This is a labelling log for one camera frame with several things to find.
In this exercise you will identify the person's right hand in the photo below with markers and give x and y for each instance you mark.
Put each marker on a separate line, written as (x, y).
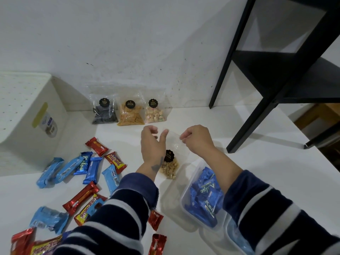
(199, 139)

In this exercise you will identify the person's left hand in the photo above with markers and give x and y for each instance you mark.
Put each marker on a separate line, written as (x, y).
(151, 148)

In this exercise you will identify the clear bag of yellow nuts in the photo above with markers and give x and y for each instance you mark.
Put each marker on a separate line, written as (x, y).
(170, 168)

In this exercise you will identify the clear bag of pastel puffs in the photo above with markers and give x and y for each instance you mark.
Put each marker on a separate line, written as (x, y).
(154, 115)

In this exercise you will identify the clear bag of orange crackers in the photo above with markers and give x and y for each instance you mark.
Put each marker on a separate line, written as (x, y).
(130, 118)

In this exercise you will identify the pile of snack bars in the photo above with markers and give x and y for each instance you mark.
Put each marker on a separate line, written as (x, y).
(95, 146)

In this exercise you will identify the clear bag of dark cookies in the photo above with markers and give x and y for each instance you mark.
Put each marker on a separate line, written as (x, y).
(105, 115)

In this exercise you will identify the stack of dark blue packets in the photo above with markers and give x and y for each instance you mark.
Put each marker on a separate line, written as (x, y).
(205, 199)

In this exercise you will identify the white perforated storage basket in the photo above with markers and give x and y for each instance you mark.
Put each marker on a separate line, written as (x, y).
(21, 103)

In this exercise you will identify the person's left forearm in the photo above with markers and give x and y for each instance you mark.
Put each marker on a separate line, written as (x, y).
(117, 217)

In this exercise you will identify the person's right forearm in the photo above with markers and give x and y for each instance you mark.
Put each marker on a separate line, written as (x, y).
(265, 209)

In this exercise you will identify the black metal shelf rack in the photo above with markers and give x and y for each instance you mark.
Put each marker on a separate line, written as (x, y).
(287, 71)

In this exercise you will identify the wooden side table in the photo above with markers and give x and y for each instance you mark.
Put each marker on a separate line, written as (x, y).
(318, 114)

